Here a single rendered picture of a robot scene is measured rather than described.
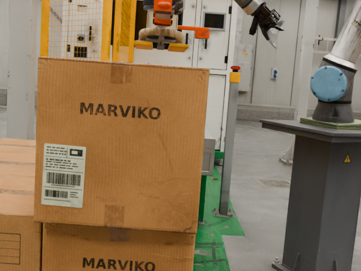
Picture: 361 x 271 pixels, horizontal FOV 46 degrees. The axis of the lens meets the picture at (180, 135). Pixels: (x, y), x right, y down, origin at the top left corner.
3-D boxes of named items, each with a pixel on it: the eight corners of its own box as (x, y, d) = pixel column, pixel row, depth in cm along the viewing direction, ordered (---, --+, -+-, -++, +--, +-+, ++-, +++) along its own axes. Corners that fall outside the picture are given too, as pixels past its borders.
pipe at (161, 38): (139, 43, 253) (140, 33, 253) (181, 46, 255) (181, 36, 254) (137, 37, 220) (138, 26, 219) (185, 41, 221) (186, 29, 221)
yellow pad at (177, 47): (167, 51, 255) (168, 42, 254) (183, 52, 256) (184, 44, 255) (169, 47, 221) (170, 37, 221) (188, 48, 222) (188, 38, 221)
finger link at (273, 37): (280, 44, 196) (273, 26, 197) (271, 50, 201) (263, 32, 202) (284, 43, 198) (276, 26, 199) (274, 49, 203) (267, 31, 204)
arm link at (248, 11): (239, 12, 199) (245, 1, 204) (246, 19, 200) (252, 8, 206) (252, 1, 192) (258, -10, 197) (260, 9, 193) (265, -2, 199)
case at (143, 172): (88, 171, 162) (93, 65, 157) (192, 178, 162) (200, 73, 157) (33, 222, 103) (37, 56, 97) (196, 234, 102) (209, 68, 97)
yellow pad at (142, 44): (136, 48, 254) (136, 40, 253) (152, 50, 254) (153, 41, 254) (132, 44, 220) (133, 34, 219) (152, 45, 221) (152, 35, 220)
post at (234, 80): (217, 212, 303) (229, 71, 290) (227, 212, 303) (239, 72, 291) (218, 215, 296) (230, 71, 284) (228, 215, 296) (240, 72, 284)
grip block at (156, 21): (152, 25, 216) (153, 13, 215) (171, 26, 216) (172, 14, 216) (152, 22, 207) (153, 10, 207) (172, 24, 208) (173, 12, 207)
